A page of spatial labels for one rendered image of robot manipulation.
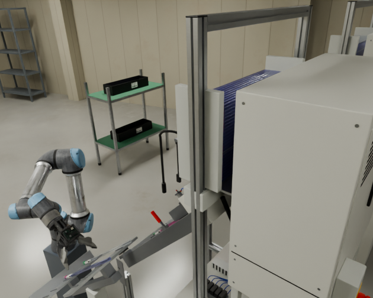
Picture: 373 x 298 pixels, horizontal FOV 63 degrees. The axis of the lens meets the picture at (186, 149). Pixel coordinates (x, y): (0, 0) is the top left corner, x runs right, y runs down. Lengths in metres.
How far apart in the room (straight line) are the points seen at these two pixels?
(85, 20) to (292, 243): 6.38
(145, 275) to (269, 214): 1.81
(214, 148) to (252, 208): 0.21
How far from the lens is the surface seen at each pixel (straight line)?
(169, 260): 2.70
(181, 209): 1.22
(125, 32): 6.31
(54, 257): 2.16
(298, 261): 0.97
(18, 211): 1.62
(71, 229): 1.42
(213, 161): 0.92
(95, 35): 6.79
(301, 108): 0.76
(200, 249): 1.14
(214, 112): 0.86
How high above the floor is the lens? 1.94
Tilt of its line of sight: 26 degrees down
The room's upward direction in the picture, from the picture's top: 2 degrees counter-clockwise
